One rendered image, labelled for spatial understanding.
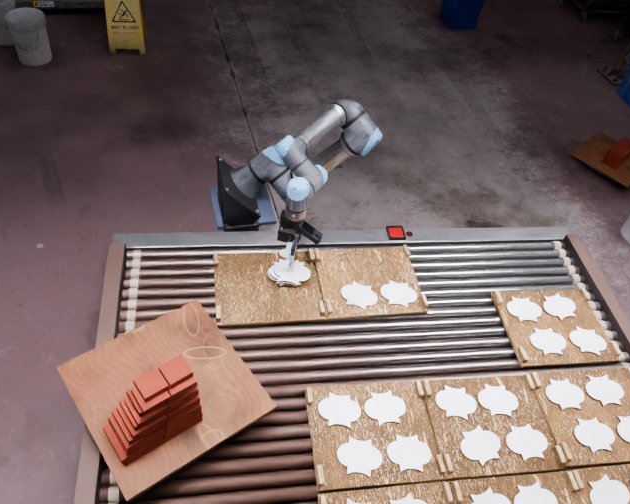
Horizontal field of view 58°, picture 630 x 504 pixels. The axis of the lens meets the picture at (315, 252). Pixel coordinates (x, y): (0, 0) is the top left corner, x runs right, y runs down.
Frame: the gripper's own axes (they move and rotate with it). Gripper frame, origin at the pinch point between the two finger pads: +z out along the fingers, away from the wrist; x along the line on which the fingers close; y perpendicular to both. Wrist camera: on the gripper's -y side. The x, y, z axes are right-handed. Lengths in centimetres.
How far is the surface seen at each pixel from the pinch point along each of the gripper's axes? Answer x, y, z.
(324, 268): -6.0, -12.0, 11.7
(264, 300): 16.9, 7.4, 11.8
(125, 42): -280, 206, 94
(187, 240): -5.9, 46.6, 13.9
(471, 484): 69, -74, 12
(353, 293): 4.1, -25.6, 10.9
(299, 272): 2.7, -2.9, 7.6
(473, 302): -8, -75, 14
